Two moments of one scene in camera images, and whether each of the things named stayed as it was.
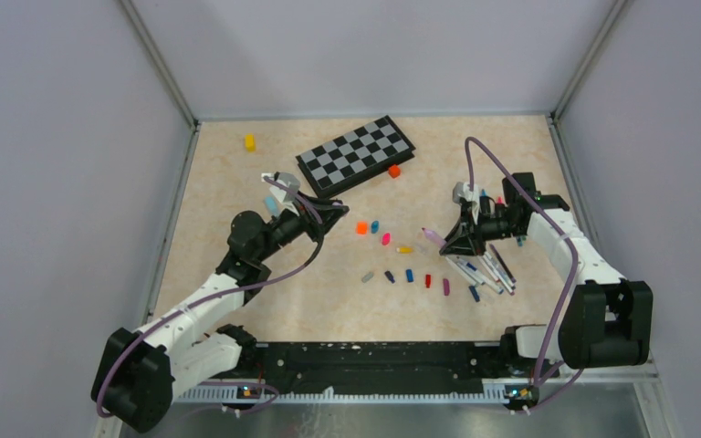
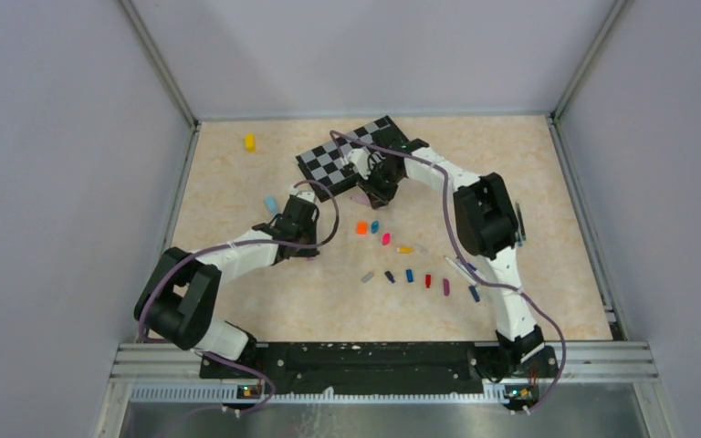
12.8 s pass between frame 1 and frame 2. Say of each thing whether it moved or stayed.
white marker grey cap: stayed
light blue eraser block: stayed
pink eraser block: moved
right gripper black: moved
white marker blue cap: stayed
